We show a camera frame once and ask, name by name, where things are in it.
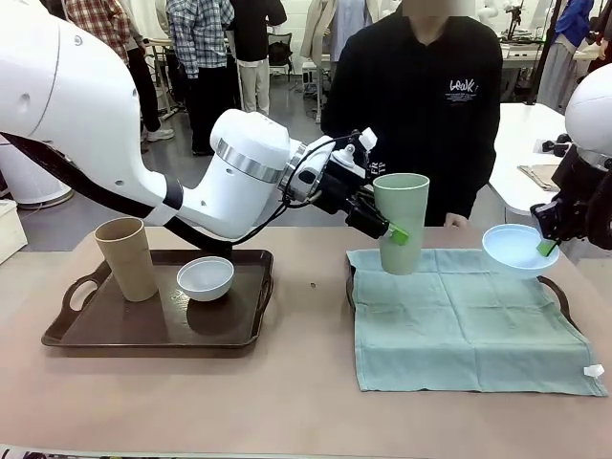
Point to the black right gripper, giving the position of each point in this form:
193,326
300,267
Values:
571,177

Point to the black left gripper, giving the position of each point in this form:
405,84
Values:
339,189

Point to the pale green tall cup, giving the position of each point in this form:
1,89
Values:
406,201

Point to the light blue bowl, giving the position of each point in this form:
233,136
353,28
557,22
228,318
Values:
511,253

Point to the beige cloth mat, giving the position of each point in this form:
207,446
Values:
538,177

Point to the teal cloth mat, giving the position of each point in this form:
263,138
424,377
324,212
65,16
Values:
454,325

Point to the white bowl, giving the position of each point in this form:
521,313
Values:
205,282

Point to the tan tall cup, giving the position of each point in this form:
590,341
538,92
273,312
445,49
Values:
126,263

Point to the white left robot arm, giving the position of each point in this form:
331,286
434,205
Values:
72,95

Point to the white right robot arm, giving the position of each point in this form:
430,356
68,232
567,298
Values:
593,105

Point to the person's left hand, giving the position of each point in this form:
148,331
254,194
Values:
455,220

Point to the black device on table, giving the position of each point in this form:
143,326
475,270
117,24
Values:
557,146

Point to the white table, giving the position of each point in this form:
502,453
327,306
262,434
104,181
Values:
516,143

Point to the person in black hoodie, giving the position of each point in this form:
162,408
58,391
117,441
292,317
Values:
411,95

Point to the person in beige trousers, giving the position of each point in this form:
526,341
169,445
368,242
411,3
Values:
253,81

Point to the mannequin in blue and grey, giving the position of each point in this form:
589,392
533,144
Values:
561,62

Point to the black office chair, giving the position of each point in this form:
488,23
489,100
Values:
279,57

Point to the light blue hanging shirt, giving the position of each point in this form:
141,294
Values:
351,24

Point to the beige coat on mannequin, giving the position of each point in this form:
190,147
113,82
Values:
315,28

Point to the person in blue plaid shirt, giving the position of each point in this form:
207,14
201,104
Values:
201,48

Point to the person in red plaid shirt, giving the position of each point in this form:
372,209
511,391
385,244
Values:
138,72

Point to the white box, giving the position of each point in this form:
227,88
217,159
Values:
12,229

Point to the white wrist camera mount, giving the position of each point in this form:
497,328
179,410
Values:
346,155

